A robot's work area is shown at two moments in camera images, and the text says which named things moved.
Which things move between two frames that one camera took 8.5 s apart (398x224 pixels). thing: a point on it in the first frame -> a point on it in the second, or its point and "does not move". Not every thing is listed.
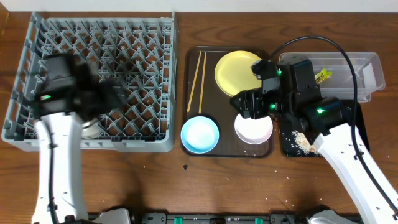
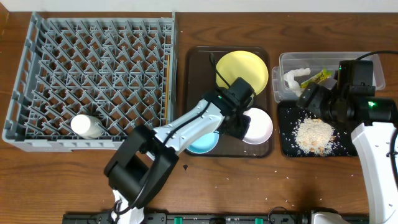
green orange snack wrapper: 323,75 does not move
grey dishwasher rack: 140,49 does not move
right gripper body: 260,105 -> 319,104
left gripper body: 109,94 -> 237,129
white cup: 90,130 does not move
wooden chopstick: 201,96 -> 167,87
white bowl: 253,131 does not move
